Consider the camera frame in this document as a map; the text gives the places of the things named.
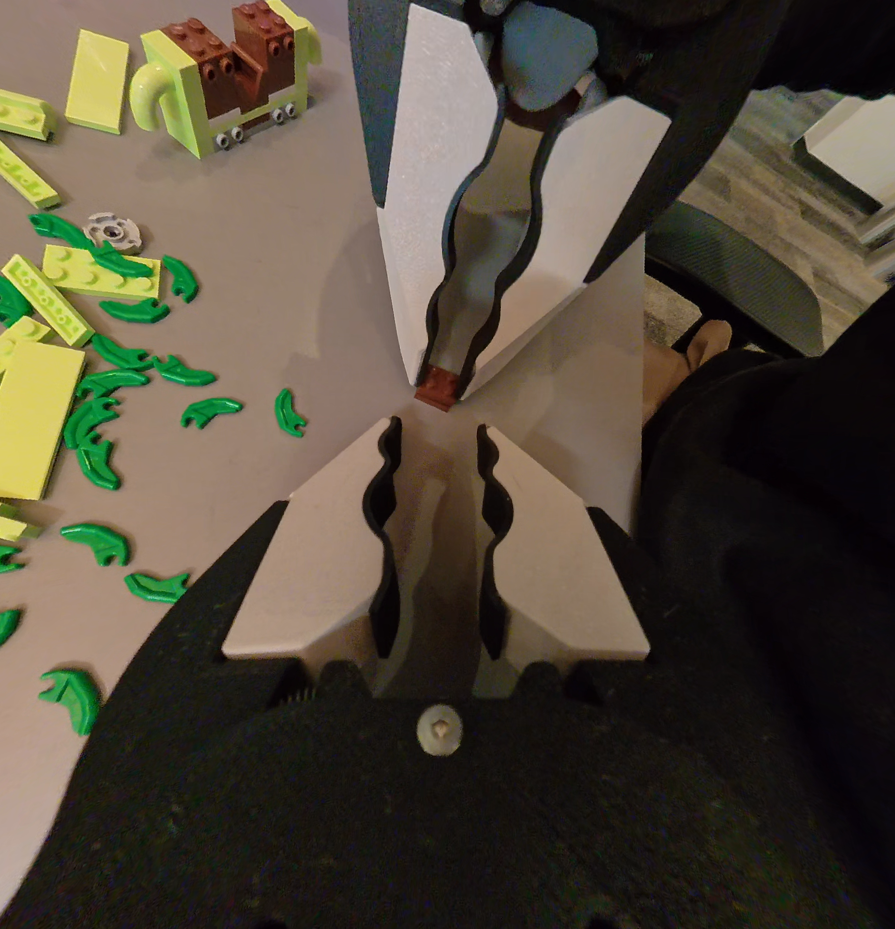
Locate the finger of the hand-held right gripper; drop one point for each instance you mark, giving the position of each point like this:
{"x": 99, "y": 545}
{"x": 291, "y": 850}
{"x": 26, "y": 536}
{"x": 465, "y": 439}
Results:
{"x": 433, "y": 181}
{"x": 600, "y": 189}

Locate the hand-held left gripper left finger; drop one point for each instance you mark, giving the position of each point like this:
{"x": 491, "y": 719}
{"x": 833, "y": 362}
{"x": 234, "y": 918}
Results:
{"x": 309, "y": 580}

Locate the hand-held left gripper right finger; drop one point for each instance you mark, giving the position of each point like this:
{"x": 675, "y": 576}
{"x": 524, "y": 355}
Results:
{"x": 563, "y": 580}

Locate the brown square plate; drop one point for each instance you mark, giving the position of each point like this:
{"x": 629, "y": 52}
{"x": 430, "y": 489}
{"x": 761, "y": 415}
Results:
{"x": 438, "y": 392}

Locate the person's right forearm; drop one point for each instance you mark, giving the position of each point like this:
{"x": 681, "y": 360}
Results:
{"x": 839, "y": 43}

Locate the dark office chair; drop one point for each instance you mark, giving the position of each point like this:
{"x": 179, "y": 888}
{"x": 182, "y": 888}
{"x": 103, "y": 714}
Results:
{"x": 738, "y": 276}

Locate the person's beige trousers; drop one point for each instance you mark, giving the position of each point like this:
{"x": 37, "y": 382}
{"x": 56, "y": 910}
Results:
{"x": 701, "y": 348}

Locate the person's black sweater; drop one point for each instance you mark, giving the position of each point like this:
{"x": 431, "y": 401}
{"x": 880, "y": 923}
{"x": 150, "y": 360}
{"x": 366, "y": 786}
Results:
{"x": 781, "y": 580}

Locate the lime and brown brick assembly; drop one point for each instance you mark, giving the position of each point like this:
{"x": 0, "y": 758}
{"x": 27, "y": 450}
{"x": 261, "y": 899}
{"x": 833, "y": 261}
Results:
{"x": 229, "y": 72}

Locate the scattered green leaf pieces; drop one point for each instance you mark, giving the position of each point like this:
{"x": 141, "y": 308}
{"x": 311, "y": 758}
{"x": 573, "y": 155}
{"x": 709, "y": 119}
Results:
{"x": 99, "y": 464}

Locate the grey round plate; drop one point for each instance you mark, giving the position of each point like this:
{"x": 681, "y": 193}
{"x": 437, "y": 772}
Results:
{"x": 113, "y": 231}

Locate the scattered lime green bricks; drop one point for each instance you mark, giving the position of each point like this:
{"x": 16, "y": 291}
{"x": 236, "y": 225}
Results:
{"x": 26, "y": 421}

